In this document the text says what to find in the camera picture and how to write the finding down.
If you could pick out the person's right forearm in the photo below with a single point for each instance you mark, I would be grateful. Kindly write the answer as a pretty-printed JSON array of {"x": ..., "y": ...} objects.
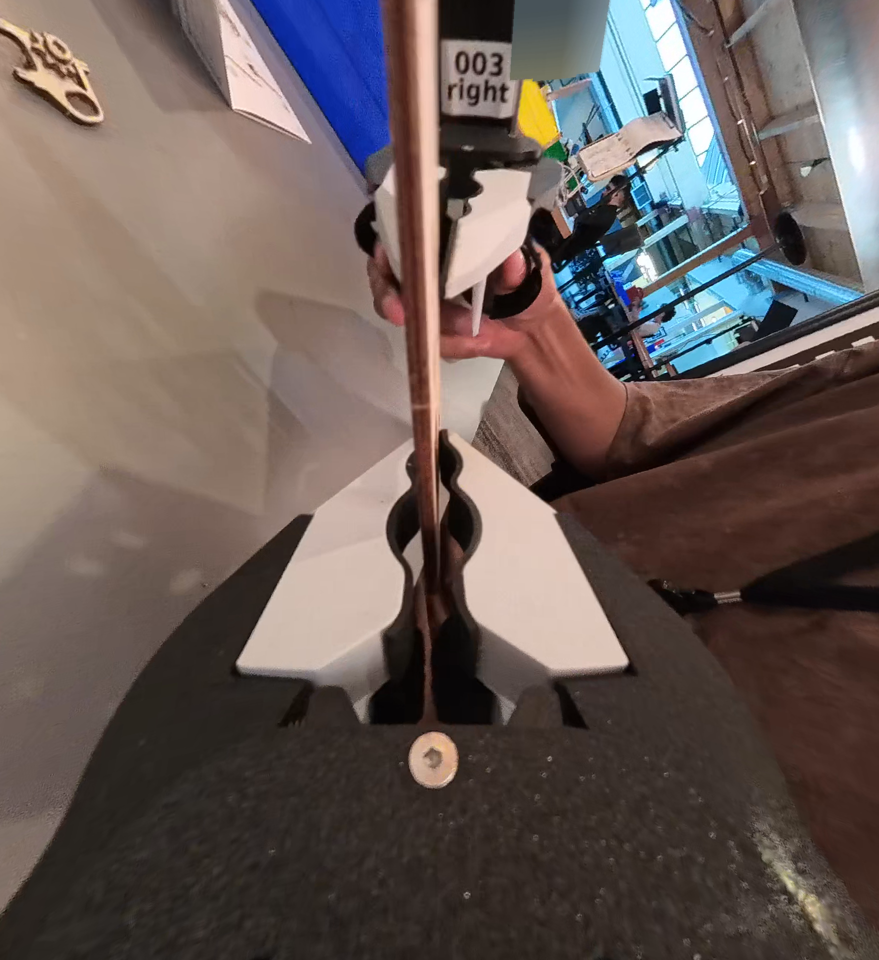
[{"x": 567, "y": 390}]

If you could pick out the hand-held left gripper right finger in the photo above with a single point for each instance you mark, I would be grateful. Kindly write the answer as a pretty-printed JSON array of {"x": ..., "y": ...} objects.
[{"x": 544, "y": 600}]

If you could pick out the grey rectangular air duct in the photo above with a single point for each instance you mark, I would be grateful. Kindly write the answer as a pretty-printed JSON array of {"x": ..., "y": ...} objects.
[{"x": 859, "y": 112}]

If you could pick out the white instruction booklet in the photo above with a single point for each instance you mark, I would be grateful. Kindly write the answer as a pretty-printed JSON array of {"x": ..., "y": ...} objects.
[{"x": 252, "y": 82}]

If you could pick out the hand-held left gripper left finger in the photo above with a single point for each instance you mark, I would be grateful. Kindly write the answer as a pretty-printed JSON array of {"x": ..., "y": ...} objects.
[{"x": 327, "y": 600}]

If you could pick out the black round disc on pole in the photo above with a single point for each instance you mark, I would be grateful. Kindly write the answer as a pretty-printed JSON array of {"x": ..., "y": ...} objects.
[{"x": 790, "y": 238}]

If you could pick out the wooden parts sheet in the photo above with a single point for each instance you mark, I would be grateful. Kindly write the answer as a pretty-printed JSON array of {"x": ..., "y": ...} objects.
[{"x": 421, "y": 225}]

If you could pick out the blue plastic bin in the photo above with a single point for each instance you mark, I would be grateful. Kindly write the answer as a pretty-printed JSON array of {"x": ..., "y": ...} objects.
[{"x": 327, "y": 60}]

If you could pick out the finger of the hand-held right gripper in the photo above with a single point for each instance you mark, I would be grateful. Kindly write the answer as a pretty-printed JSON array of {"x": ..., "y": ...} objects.
[
  {"x": 484, "y": 225},
  {"x": 391, "y": 217}
]

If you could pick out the printed paper strip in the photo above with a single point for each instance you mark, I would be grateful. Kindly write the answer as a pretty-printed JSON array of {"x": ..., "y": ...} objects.
[{"x": 619, "y": 150}]

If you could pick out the wooden frame piece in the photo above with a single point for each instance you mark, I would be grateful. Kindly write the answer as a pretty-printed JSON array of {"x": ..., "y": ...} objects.
[{"x": 53, "y": 86}]

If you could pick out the person's right hand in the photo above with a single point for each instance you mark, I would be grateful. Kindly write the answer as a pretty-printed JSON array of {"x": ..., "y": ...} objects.
[{"x": 499, "y": 337}]

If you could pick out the framed marker poster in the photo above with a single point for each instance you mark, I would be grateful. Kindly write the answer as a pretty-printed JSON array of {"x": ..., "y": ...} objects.
[{"x": 822, "y": 345}]

